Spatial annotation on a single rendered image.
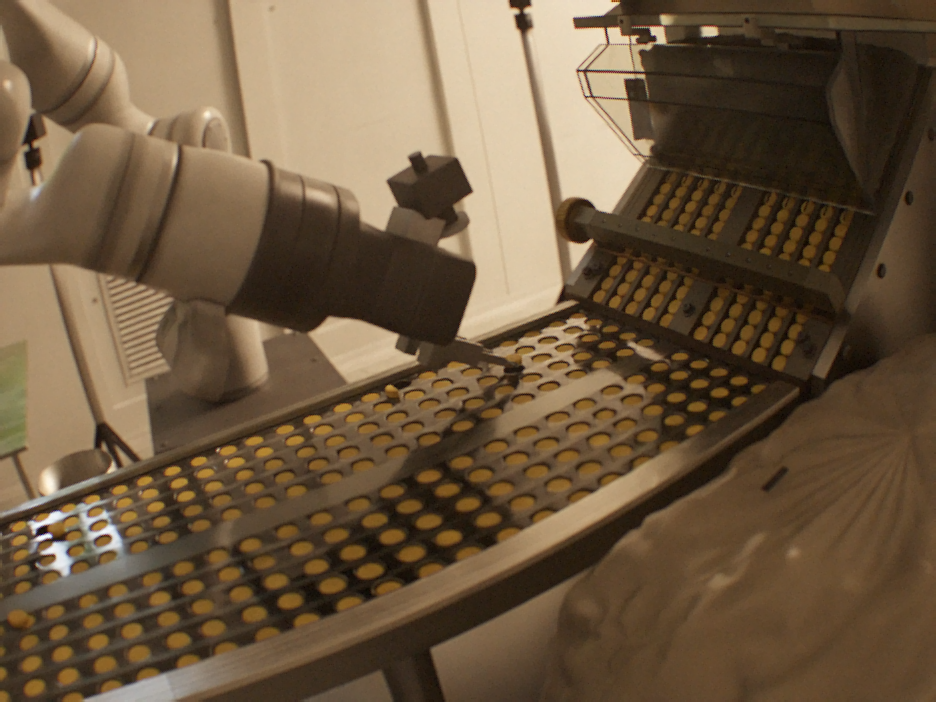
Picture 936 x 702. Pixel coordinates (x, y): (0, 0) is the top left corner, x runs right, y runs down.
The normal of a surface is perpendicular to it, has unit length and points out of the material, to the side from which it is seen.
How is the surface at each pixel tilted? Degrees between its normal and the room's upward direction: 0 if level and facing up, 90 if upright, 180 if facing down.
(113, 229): 105
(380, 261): 96
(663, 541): 32
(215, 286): 121
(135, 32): 90
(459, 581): 0
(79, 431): 90
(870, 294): 90
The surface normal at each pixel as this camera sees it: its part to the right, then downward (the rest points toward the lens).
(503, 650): -0.16, -0.92
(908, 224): 0.50, 0.25
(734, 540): -0.31, -0.58
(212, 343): 0.53, -0.68
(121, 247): 0.28, 0.68
